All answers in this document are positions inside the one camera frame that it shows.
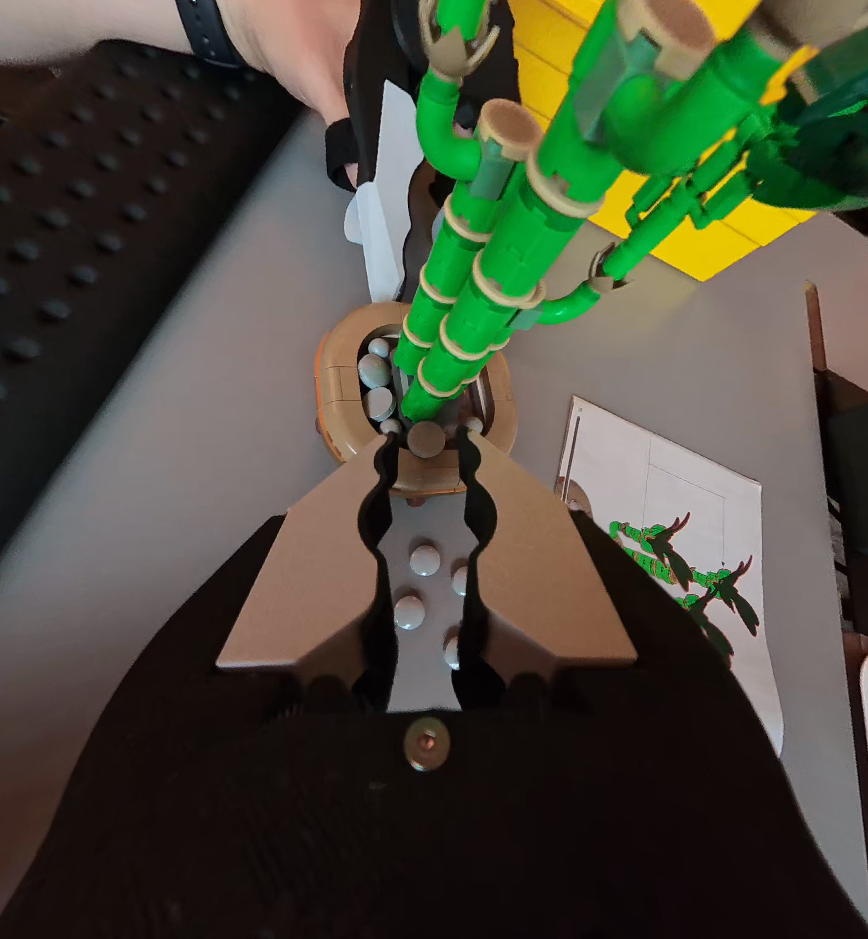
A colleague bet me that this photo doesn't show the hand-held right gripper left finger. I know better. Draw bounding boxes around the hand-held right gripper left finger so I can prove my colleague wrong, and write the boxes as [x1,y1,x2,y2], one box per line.
[216,431,402,713]

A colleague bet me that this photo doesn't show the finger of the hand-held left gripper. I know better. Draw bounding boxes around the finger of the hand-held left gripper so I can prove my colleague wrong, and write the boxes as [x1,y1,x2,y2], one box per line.
[353,79,425,303]

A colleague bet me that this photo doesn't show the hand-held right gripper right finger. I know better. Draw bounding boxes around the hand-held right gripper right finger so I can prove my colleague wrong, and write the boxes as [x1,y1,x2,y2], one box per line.
[455,427,638,713]

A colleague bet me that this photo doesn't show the cluster of white lego pebbles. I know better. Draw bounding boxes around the cluster of white lego pebbles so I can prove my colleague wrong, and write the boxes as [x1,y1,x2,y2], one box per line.
[393,543,472,672]

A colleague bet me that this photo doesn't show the green lego bamboo plant model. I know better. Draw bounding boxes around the green lego bamboo plant model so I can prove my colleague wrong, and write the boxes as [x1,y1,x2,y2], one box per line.
[313,0,868,507]

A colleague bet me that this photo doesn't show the lego instruction booklet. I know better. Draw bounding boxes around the lego instruction booklet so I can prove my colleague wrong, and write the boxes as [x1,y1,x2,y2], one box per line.
[555,396,783,757]

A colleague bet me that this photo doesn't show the person's left hand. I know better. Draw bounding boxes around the person's left hand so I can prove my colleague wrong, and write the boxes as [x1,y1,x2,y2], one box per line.
[217,0,363,129]

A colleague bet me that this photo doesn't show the black wristband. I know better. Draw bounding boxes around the black wristband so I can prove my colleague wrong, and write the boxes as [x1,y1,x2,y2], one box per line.
[176,0,250,70]

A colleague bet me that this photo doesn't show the stacked yellow storage bins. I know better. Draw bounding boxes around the stacked yellow storage bins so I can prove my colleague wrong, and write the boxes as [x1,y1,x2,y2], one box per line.
[507,0,820,283]

